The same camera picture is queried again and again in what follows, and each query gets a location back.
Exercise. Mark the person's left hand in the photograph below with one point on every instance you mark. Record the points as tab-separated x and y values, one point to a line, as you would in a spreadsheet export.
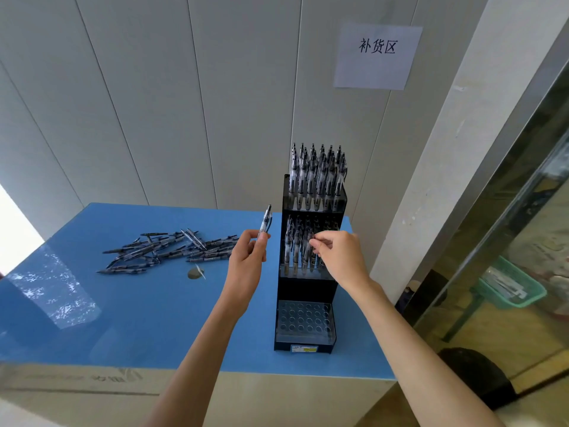
244	271

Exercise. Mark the person's right hand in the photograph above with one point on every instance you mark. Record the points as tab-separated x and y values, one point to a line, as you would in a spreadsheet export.
346	262

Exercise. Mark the black tiered pen display stand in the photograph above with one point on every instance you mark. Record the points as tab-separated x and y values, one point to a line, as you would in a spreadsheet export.
306	284

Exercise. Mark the row of black pens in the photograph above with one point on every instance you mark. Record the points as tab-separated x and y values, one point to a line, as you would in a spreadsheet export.
293	244
311	177

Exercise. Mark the pile of black pens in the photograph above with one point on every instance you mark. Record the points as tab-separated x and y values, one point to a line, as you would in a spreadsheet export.
178	249

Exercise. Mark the person's left forearm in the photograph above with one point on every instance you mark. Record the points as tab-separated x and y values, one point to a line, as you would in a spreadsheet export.
191	373

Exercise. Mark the person's right forearm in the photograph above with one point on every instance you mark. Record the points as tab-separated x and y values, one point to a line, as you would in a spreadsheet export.
422	360

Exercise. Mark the small round brown disc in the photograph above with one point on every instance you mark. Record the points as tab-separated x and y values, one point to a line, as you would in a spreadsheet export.
193	273

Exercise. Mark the blue table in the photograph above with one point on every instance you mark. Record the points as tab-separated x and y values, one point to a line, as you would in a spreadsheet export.
133	324

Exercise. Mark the black round object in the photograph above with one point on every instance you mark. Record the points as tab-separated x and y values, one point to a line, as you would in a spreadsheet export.
475	378

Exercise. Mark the steel framed glass partition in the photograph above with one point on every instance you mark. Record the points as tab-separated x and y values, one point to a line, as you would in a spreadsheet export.
511	195

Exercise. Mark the green plastic basket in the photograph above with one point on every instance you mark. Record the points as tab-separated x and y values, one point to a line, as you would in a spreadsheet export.
533	297

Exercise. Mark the white paper sign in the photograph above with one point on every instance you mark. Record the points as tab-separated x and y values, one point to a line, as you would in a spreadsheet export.
378	71

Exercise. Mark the dark framed glass door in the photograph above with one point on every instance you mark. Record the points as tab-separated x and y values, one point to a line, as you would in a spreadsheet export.
13	235

